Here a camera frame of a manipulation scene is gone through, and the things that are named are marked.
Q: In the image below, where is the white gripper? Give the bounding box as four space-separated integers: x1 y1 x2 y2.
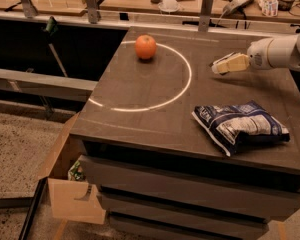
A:
211 38 273 75

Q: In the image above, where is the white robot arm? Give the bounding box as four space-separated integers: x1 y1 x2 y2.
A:
211 33 300 75

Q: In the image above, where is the grey handheld device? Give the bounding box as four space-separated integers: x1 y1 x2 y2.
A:
223 0 254 16

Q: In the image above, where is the colourful snack packet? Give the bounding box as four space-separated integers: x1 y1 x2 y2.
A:
258 0 278 17

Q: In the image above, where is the blue white chip bag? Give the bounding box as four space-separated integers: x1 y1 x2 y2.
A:
192 100 290 157

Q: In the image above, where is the black mesh cup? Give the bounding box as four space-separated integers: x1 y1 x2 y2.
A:
278 0 295 11

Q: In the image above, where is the white bowl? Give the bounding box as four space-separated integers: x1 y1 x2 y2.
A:
158 0 179 13

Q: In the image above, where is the orange fruit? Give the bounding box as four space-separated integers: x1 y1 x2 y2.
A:
135 35 157 60

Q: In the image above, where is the grey drawer cabinet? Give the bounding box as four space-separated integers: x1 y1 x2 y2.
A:
71 27 300 240

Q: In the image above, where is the green package in box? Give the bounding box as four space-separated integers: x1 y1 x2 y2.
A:
68 161 85 182

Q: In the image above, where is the open cardboard box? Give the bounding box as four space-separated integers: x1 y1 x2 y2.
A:
38 114 106 225

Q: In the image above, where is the right metal bracket post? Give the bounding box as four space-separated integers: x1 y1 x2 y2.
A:
198 0 213 32

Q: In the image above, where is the metal bracket post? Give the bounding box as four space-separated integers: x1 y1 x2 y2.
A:
198 0 213 32
85 0 100 24
20 0 38 18

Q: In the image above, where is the middle metal bracket post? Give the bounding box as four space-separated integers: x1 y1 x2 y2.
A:
85 0 100 24

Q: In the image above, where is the grey metal rail beam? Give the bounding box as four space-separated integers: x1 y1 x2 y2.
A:
0 69 97 102

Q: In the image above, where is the green handled tool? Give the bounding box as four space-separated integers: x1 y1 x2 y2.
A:
43 16 68 77

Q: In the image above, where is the left metal bracket post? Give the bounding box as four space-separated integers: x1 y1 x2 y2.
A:
20 0 38 18

